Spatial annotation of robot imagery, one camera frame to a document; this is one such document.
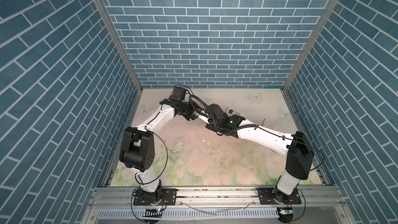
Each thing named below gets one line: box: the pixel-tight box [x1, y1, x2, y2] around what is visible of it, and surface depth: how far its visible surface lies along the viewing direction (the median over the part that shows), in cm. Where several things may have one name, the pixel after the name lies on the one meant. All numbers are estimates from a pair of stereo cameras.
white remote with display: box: [225, 107, 246, 118], surface depth 107 cm
